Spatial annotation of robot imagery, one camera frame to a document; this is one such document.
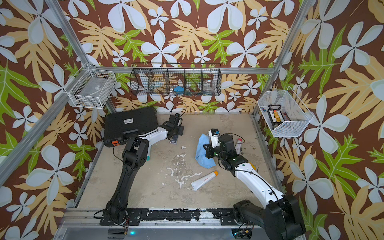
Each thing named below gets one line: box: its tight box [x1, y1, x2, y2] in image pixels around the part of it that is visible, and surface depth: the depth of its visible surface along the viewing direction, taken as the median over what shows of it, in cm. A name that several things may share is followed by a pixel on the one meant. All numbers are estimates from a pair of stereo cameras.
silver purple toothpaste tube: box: [169, 134, 179, 145], surface depth 106 cm
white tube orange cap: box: [190, 170, 219, 191], surface depth 88 cm
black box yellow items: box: [267, 104, 285, 130], surface depth 85 cm
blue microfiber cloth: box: [195, 133, 216, 169], surface depth 84 cm
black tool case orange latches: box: [103, 106, 159, 147], surface depth 107 cm
